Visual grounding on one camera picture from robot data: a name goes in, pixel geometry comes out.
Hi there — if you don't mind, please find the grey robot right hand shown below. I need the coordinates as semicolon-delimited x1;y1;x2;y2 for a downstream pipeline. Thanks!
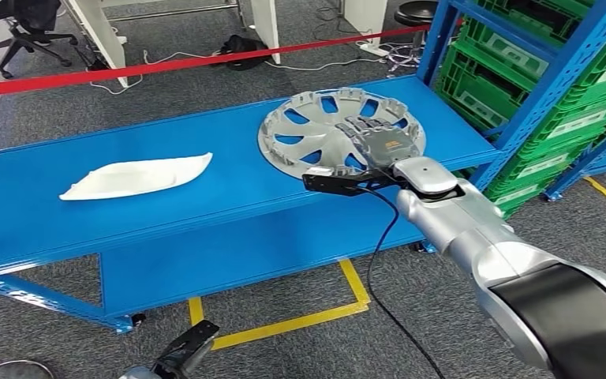
334;115;424;171

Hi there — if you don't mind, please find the silver wheel hubcap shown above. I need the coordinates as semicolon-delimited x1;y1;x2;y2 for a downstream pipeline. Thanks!
257;87;428;183

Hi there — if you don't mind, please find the blue metal shelf rack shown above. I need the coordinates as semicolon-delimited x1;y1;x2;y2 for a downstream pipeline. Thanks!
0;0;606;335

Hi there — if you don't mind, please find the white plastic trim part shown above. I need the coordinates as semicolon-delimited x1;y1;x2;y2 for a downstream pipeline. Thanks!
58;152;214;202

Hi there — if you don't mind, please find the white power strip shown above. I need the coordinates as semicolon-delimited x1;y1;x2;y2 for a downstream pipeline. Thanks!
357;41;391;58

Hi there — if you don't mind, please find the white desk leg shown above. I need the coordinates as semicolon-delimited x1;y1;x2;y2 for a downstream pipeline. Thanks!
65;0;129;88
250;0;282;65
342;0;389;48

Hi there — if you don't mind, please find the black round stool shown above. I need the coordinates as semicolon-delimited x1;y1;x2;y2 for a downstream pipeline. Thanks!
385;0;441;72

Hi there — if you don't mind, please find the black bag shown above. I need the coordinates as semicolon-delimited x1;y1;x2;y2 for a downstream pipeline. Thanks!
214;35;273;72

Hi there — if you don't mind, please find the yellow floor tape square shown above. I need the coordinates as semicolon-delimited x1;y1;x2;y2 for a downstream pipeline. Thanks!
188;258;372;351

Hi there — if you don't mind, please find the long red barrier belt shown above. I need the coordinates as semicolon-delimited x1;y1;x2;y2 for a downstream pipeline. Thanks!
0;18;464;100

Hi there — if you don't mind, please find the grey desk crossbar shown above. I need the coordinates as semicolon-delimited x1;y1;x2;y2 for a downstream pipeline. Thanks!
107;2;241;23

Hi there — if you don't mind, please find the black office chair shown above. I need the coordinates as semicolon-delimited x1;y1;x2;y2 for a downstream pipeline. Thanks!
0;0;79;80

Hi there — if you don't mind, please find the chrome stanchion with round base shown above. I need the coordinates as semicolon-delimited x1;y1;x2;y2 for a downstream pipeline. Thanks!
0;359;56;379

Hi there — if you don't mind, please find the black right wrist camera bracket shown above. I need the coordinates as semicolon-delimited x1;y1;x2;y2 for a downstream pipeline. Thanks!
301;170;403;197

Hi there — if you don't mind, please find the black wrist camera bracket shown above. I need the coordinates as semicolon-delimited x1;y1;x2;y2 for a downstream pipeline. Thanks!
301;170;403;197
151;320;220;379

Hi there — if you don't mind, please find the white floor cable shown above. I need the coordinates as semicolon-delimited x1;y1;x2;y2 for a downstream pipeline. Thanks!
88;49;387;96

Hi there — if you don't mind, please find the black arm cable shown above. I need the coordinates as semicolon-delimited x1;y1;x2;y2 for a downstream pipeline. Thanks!
366;187;448;379

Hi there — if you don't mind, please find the black left wrist camera bracket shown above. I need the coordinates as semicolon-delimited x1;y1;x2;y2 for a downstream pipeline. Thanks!
151;320;220;379

